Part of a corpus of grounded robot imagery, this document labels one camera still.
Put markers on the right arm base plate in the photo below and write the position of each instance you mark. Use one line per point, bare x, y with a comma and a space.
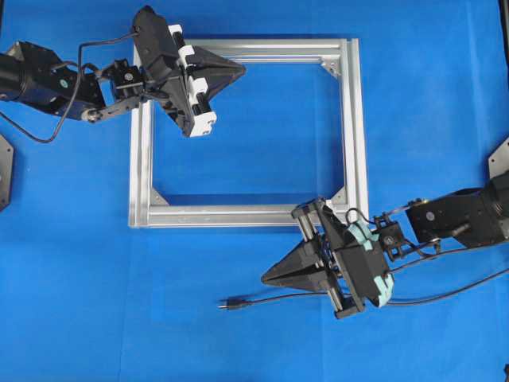
498, 160

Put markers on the silver aluminium extrusion frame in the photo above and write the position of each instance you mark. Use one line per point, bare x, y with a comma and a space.
340, 57

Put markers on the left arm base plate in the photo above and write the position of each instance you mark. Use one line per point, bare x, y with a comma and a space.
6, 171

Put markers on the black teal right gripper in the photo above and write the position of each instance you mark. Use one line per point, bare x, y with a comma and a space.
345, 261

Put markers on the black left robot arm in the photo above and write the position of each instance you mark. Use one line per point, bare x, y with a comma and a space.
36, 77

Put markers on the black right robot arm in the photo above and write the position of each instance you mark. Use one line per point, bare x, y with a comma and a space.
473, 217

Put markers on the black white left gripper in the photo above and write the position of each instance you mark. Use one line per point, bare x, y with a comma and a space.
164, 57

